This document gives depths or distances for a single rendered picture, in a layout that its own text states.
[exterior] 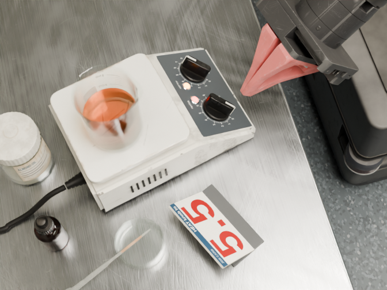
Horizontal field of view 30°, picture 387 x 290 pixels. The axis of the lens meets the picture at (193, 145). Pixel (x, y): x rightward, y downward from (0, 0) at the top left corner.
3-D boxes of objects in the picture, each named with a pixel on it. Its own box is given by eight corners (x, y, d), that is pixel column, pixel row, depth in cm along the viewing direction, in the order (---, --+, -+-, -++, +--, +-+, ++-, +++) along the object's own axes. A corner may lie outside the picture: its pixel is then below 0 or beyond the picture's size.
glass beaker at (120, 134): (84, 156, 75) (68, 122, 67) (88, 102, 78) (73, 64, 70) (150, 156, 75) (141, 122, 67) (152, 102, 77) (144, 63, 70)
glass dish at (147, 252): (153, 278, 78) (151, 273, 76) (108, 259, 79) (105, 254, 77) (173, 233, 80) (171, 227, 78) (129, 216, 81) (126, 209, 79)
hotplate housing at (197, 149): (204, 56, 89) (203, 21, 82) (257, 140, 84) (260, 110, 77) (42, 134, 86) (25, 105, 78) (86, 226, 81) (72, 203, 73)
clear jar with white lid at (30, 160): (-7, 167, 84) (-29, 140, 77) (28, 130, 86) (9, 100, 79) (30, 196, 83) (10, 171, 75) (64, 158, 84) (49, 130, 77)
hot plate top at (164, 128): (144, 53, 80) (144, 49, 80) (194, 138, 76) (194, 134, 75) (48, 99, 79) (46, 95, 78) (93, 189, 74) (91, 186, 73)
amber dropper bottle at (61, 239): (70, 248, 80) (56, 231, 73) (44, 254, 80) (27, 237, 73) (66, 223, 81) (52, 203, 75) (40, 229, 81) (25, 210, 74)
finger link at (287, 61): (238, 109, 68) (308, 44, 64) (202, 53, 71) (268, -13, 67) (273, 114, 74) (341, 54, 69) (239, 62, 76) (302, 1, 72)
